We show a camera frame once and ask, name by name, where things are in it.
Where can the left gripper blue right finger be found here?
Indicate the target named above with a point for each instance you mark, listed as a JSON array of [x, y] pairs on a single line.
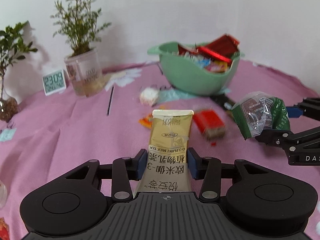
[[208, 170]]

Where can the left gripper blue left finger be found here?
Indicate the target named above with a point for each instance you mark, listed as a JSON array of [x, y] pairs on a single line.
[[124, 170]]

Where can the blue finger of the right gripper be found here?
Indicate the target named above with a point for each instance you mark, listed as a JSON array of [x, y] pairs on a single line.
[[294, 112]]

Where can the cream plant milk tea pouch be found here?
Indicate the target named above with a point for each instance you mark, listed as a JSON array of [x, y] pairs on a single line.
[[166, 168]]

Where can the green snack packet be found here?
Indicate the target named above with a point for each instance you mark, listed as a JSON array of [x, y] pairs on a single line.
[[259, 111]]

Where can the small red snack packet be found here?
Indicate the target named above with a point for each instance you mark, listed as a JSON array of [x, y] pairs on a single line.
[[209, 124]]

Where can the yellow snack bag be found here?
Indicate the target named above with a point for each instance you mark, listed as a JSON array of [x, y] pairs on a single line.
[[217, 68]]

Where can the long red snack bar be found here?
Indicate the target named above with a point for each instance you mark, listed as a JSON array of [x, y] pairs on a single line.
[[206, 52]]

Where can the red white sweet bag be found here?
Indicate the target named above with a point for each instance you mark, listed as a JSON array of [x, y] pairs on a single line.
[[182, 50]]

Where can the dark red snack packet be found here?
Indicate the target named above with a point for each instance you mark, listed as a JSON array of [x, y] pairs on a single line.
[[226, 45]]

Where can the white pink wrapped candy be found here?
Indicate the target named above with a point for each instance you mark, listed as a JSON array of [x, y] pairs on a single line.
[[149, 96]]

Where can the green plastic bowl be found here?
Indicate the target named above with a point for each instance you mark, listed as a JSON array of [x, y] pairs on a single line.
[[185, 75]]

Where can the pink tablecloth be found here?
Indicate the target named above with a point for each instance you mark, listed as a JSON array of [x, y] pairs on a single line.
[[54, 134]]

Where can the white digital clock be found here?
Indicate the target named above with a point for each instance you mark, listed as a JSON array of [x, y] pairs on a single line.
[[54, 82]]

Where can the clear drinking glass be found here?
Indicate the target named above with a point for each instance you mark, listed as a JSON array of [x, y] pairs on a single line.
[[3, 195]]

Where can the red packet at edge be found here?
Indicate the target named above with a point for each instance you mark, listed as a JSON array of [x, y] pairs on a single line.
[[4, 230]]

